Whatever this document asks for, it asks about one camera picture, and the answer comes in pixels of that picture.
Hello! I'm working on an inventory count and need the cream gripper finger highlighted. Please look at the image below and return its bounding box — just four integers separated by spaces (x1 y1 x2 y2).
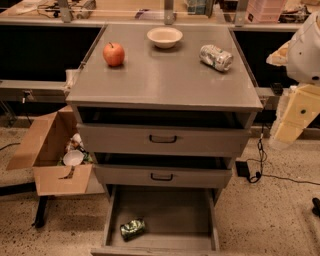
273 83 320 145
266 42 289 66

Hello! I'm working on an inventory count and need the green crushed can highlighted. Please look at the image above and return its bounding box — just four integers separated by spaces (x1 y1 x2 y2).
120 218 146 241

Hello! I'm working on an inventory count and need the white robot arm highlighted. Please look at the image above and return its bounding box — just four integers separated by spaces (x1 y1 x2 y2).
266 12 320 150

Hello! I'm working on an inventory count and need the silver crushed can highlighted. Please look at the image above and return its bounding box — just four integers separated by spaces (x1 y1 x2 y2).
199 45 233 72

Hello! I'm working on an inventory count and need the grey drawer cabinet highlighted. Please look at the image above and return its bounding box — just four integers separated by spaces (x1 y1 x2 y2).
65 23 264 208

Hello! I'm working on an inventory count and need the top grey drawer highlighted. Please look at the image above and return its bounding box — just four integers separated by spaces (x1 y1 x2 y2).
76 107 252 157

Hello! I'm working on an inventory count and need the grey drawer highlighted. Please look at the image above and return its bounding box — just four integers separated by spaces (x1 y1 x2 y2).
91 186 221 256
94 153 232 189
76 107 252 157

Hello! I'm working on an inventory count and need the bottom grey drawer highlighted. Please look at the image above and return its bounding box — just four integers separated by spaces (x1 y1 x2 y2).
91 186 221 256

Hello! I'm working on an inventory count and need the middle grey drawer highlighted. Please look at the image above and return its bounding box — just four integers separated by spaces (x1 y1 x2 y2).
94 153 232 189

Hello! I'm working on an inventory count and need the black phone on shelf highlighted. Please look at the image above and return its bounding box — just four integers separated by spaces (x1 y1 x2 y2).
270 83 283 96

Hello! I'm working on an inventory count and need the pink storage box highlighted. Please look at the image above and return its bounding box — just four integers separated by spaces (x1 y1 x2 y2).
246 0 286 23

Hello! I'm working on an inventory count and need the black power adapter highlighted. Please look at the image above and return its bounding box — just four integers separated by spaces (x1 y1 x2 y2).
236 161 250 178

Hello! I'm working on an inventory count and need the white bowl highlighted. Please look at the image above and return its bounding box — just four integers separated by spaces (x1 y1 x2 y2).
147 27 183 49

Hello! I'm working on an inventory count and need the red apple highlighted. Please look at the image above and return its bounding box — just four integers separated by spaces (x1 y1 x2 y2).
103 42 125 67

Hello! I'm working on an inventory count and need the cardboard box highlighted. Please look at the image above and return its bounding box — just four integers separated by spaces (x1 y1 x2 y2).
7 106 104 196

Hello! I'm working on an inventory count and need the black table leg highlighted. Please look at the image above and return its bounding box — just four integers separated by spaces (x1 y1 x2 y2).
32 196 48 228

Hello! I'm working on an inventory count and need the black cable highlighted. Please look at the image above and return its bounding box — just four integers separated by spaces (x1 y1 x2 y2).
246 123 320 187

